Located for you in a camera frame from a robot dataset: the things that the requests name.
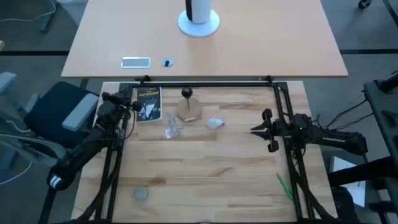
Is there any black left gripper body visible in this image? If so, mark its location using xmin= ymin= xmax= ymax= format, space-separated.
xmin=98 ymin=99 xmax=131 ymax=127

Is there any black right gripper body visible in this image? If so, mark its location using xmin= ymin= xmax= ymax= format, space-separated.
xmin=273 ymin=113 xmax=313 ymax=142

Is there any white lightbulb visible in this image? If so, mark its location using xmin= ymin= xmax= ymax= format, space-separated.
xmin=206 ymin=117 xmax=226 ymax=130

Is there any lamp with round wooden base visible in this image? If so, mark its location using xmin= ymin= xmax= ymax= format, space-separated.
xmin=176 ymin=86 xmax=203 ymax=123

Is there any black paperback book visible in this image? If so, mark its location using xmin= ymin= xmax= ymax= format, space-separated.
xmin=136 ymin=86 xmax=164 ymax=123

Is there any clear plastic packaging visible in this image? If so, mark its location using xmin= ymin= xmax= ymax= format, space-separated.
xmin=164 ymin=111 xmax=184 ymax=140

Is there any green pen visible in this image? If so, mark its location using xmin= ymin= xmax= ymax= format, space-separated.
xmin=275 ymin=172 xmax=295 ymax=202

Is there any black grey office chair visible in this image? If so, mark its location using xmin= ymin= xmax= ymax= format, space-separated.
xmin=0 ymin=72 xmax=100 ymax=175

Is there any white paper sheet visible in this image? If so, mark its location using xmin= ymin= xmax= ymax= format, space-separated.
xmin=329 ymin=155 xmax=367 ymax=208

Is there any light wood desk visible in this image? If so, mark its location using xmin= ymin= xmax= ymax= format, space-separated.
xmin=61 ymin=0 xmax=349 ymax=78

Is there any grey round disc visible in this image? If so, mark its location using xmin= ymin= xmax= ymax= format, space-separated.
xmin=133 ymin=186 xmax=149 ymax=202

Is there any black equipment stand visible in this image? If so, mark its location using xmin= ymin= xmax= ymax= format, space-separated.
xmin=328 ymin=70 xmax=398 ymax=224

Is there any black bag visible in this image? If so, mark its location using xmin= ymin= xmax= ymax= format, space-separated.
xmin=331 ymin=185 xmax=363 ymax=224

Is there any white tower fan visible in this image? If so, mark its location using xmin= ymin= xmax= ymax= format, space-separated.
xmin=177 ymin=0 xmax=221 ymax=38

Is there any black floor cable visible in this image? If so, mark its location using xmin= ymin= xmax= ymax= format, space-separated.
xmin=335 ymin=112 xmax=374 ymax=130
xmin=323 ymin=98 xmax=365 ymax=129

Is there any black aluminium table frame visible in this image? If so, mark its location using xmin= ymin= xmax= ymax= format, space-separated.
xmin=83 ymin=75 xmax=338 ymax=224

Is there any white floor cable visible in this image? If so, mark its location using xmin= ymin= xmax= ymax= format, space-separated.
xmin=0 ymin=0 xmax=57 ymax=23
xmin=0 ymin=161 xmax=34 ymax=186

